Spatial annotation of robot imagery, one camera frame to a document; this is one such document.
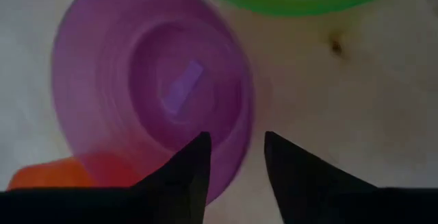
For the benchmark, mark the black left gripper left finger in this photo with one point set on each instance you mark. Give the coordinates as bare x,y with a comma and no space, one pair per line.
181,183

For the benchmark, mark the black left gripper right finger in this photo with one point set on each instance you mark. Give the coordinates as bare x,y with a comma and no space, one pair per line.
308,189

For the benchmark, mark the orange plastic bowl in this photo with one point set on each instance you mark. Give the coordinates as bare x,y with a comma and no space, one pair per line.
51,176

